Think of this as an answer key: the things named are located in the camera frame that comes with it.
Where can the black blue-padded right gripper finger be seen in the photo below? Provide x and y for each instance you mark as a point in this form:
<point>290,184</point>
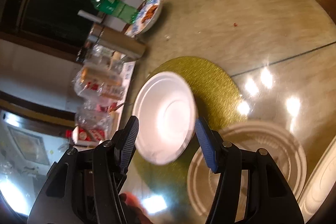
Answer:
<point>269,197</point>

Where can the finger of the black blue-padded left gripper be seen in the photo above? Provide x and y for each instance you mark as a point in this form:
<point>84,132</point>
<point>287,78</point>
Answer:
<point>84,186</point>

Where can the white foam bowl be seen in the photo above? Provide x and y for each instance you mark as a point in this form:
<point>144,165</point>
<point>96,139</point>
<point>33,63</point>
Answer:
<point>166,109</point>

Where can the red white liquor bottle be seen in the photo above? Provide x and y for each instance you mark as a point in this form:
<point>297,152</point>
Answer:
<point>83,137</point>

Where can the gold round placemat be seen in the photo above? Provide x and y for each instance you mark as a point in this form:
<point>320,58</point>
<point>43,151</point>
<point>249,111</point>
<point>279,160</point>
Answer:
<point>216,98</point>

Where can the stainless steel thermos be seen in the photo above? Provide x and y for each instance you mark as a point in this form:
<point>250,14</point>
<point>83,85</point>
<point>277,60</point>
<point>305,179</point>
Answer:
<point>116,41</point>

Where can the patterned plate with food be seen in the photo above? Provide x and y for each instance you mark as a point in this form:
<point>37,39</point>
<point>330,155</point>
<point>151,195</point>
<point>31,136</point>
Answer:
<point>147,17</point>

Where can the green soda bottle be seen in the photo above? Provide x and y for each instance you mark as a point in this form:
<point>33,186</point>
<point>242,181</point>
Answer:
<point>117,9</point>

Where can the framed wall picture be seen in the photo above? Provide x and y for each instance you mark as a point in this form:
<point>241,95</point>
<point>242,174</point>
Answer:
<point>31,147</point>

